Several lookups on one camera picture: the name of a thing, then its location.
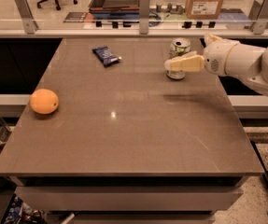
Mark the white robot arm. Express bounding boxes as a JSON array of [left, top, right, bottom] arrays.
[[164, 34, 268, 97]]

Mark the middle metal glass post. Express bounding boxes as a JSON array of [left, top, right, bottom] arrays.
[[139, 0, 150, 35]]

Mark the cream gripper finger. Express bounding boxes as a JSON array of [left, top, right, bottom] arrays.
[[164, 55, 205, 72], [205, 34, 221, 46]]

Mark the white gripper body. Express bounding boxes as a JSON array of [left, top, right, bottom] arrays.
[[204, 39, 239, 77]]

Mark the right metal glass post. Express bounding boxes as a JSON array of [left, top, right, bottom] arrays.
[[249, 0, 268, 35]]

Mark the orange fruit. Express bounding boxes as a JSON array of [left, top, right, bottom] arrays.
[[30, 89, 59, 114]]

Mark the blue snack packet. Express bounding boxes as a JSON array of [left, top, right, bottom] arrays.
[[92, 46, 121, 67]]

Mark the cardboard box with label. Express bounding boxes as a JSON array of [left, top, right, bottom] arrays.
[[185, 0, 224, 19]]

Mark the metal glass post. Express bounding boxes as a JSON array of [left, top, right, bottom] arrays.
[[249, 0, 268, 35], [14, 0, 38, 34], [139, 0, 150, 35]]

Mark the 7up soda can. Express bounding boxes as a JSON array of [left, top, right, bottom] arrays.
[[166, 37, 190, 80]]

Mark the left metal glass post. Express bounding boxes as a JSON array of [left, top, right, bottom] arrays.
[[14, 0, 38, 34]]

